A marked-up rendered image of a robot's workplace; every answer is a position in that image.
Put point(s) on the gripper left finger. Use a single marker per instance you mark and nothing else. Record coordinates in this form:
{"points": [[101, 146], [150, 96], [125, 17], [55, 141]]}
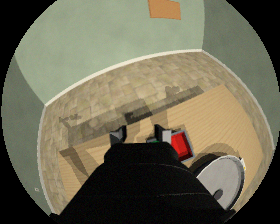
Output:
{"points": [[119, 135]]}

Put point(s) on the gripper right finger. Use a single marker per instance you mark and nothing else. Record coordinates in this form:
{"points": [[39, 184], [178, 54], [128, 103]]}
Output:
{"points": [[162, 134]]}

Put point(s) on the grey round turntable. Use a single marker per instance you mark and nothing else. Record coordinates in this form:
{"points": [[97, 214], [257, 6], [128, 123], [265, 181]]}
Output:
{"points": [[223, 178]]}

